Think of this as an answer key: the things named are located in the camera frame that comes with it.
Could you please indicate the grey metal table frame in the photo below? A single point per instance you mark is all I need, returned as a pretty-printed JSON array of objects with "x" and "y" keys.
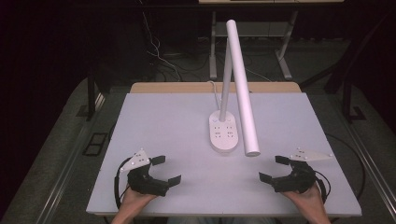
[{"x": 212, "y": 62}]

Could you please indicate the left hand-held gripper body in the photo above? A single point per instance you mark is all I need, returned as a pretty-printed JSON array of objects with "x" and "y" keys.
[{"x": 146, "y": 183}]

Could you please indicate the black metal stand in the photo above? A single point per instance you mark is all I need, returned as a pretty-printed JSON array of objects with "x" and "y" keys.
[
  {"x": 91, "y": 99},
  {"x": 347, "y": 99}
]

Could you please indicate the white desk lamp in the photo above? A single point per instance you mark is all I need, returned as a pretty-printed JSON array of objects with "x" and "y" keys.
[{"x": 243, "y": 93}]

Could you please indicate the aluminium floor rail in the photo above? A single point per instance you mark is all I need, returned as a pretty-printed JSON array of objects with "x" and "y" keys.
[
  {"x": 376, "y": 175},
  {"x": 60, "y": 183}
]

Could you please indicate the person's left hand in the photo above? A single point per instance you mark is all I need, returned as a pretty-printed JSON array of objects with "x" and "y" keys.
[{"x": 134, "y": 200}]

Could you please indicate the black floor frame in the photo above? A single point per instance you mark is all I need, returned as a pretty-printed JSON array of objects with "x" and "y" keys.
[{"x": 99, "y": 133}]

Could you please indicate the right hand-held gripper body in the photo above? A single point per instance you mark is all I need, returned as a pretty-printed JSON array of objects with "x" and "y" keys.
[{"x": 295, "y": 182}]

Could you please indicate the person's right hand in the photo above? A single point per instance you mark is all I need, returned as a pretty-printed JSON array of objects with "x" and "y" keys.
[{"x": 306, "y": 200}]

